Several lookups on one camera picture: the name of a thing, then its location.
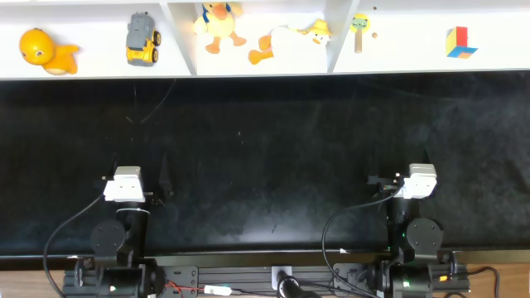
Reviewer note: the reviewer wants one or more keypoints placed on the white plush goose yellow hat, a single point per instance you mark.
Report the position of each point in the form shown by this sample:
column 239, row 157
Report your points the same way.
column 290, row 41

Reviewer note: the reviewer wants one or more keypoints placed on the many-coloured puzzle cube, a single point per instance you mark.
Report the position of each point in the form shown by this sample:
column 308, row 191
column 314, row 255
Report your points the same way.
column 459, row 43

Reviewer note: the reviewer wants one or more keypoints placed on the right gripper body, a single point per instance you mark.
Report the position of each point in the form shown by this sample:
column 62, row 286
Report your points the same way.
column 387, row 185

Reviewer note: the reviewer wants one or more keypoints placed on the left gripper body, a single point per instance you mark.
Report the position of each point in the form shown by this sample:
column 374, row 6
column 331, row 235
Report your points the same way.
column 152, row 198

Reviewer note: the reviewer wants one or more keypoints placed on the mounting rail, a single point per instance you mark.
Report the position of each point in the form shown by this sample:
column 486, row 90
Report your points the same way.
column 248, row 283

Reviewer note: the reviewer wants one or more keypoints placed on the grey and yellow toy truck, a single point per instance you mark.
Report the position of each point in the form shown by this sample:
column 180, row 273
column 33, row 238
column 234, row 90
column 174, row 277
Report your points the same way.
column 141, row 39

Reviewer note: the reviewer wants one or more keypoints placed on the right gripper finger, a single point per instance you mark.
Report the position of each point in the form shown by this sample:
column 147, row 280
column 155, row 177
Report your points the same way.
column 373, row 165
column 425, row 157

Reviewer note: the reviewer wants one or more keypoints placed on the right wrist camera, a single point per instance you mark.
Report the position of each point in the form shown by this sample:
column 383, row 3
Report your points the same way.
column 420, row 182

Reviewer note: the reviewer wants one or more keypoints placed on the yellow plush duck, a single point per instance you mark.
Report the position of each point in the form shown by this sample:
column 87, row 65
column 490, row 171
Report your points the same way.
column 218, row 25

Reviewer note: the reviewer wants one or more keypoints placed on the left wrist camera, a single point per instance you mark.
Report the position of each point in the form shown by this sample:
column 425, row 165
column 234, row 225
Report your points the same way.
column 124, row 186

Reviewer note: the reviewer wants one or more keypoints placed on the yellow rubber duck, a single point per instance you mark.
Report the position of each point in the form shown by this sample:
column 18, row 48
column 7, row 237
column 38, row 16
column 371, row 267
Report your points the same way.
column 43, row 51

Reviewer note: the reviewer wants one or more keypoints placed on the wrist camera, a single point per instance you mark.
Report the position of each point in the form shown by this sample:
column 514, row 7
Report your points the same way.
column 124, row 186
column 420, row 182

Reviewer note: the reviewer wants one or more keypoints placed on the green and yellow rattle toy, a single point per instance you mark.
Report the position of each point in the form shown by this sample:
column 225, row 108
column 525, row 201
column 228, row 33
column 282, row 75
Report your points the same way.
column 359, row 25

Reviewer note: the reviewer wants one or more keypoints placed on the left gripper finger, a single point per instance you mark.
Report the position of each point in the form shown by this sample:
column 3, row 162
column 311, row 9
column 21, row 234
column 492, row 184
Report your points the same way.
column 165, row 178
column 114, row 163

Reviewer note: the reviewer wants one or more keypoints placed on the white shelf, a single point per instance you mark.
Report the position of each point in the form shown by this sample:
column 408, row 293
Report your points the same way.
column 265, row 66

